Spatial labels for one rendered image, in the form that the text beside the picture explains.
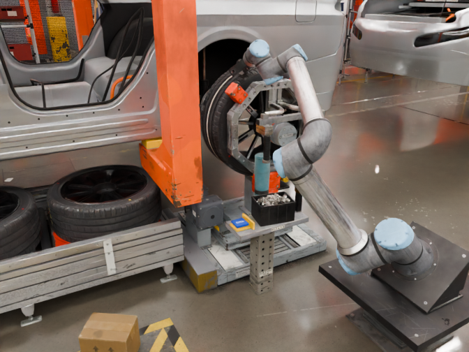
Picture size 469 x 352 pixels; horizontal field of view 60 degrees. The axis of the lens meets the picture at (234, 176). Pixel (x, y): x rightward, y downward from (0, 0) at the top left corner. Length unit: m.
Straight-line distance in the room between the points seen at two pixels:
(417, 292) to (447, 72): 2.90
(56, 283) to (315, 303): 1.38
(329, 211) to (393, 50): 3.18
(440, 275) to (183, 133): 1.36
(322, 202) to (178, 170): 0.78
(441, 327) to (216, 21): 1.98
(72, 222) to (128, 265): 0.38
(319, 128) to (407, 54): 3.10
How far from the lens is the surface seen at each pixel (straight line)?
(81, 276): 2.35
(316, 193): 1.70
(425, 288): 2.05
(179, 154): 2.08
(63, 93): 3.24
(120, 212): 2.33
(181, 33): 1.97
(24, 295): 2.36
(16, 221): 2.38
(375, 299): 2.03
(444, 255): 2.09
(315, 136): 1.60
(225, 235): 2.61
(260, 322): 2.26
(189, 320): 2.28
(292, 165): 1.61
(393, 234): 1.89
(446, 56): 4.52
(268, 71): 2.04
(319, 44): 3.05
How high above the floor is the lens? 1.56
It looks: 24 degrees down
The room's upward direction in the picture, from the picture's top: straight up
